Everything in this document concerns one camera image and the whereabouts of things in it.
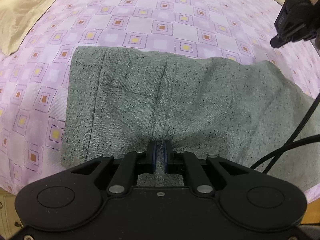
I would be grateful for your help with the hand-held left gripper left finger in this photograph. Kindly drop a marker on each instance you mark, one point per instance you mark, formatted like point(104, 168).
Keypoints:
point(153, 158)

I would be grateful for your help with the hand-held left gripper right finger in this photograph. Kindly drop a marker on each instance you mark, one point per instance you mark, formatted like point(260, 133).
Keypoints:
point(166, 158)

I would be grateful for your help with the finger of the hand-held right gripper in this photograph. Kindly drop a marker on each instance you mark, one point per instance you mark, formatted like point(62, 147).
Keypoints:
point(278, 41)

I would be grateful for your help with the grey speckled pants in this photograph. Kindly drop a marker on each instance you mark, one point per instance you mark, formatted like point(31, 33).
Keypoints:
point(175, 92)

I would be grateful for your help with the pink checkered bed sheet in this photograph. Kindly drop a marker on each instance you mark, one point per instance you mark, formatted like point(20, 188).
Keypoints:
point(175, 10)

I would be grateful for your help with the cream nightstand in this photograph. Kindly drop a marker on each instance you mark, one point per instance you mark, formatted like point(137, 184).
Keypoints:
point(6, 210)

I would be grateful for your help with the cream satin pillow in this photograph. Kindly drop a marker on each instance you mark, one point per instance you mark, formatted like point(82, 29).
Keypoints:
point(20, 12)

